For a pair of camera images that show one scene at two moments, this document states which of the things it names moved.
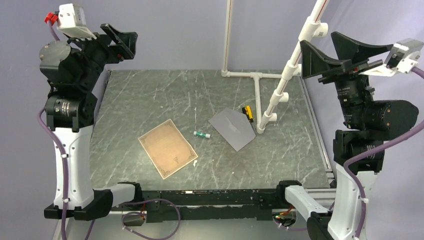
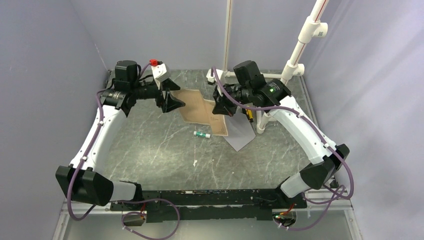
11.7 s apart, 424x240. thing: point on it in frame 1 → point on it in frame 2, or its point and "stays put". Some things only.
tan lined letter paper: [167, 149] → [197, 109]
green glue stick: [202, 134] stays put
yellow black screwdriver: [247, 111] stays put
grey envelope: [234, 126] stays put
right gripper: [314, 62] → [221, 106]
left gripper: [125, 41] → [171, 103]
